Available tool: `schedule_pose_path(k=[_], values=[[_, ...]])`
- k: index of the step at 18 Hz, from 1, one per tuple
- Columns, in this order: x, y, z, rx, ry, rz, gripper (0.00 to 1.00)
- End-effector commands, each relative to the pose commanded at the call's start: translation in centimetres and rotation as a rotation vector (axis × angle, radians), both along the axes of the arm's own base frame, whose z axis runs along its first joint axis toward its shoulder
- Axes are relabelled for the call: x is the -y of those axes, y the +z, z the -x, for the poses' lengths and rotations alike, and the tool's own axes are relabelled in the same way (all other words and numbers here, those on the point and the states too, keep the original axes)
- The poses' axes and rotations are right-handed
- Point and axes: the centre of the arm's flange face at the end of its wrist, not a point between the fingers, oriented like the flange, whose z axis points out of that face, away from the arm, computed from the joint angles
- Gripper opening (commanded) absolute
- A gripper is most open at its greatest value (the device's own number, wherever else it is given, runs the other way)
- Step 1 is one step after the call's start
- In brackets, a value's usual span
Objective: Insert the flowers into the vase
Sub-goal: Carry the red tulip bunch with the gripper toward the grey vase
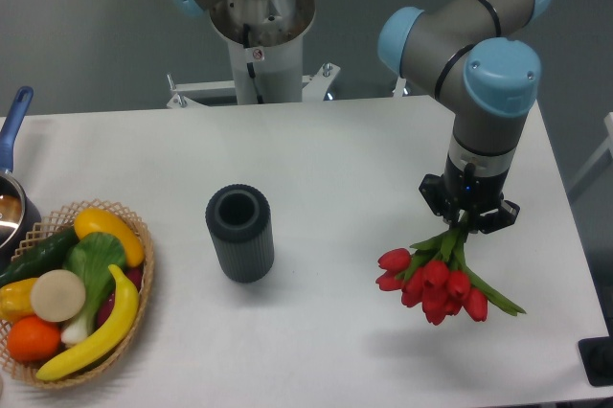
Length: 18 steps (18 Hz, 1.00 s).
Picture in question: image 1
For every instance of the red tulip bouquet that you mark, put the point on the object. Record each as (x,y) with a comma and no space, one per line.
(434,275)

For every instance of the white frame at right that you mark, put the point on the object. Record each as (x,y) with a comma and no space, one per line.
(594,165)

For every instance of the beige round disc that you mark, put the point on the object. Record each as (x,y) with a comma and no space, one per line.
(57,296)

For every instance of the yellow banana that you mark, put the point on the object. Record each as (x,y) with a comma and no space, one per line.
(104,339)

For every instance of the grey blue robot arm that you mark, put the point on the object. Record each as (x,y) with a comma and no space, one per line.
(463,56)

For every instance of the yellow bell pepper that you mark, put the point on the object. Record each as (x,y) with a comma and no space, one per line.
(15,300)

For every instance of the dark green cucumber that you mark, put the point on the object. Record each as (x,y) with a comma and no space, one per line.
(49,254)

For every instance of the yellow squash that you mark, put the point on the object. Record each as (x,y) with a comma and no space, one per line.
(96,220)

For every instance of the dark grey ribbed vase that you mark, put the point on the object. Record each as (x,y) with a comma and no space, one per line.
(238,218)

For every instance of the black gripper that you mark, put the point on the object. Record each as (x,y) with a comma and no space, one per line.
(463,187)

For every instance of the black device at edge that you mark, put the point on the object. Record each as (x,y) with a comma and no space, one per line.
(596,357)

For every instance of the orange fruit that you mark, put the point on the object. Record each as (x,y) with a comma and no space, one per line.
(33,339)

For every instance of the blue handled saucepan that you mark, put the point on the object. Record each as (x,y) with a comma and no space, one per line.
(18,213)

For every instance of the dark red vegetable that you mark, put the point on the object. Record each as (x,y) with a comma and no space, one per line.
(135,275)

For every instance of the green bok choy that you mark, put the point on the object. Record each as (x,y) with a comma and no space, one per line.
(89,260)

